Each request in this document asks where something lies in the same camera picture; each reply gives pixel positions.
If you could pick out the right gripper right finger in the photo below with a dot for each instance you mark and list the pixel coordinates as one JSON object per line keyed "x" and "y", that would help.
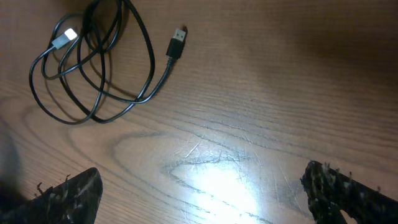
{"x": 330, "y": 193}

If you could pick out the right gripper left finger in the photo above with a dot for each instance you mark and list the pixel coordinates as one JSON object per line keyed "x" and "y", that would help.
{"x": 76, "y": 200}

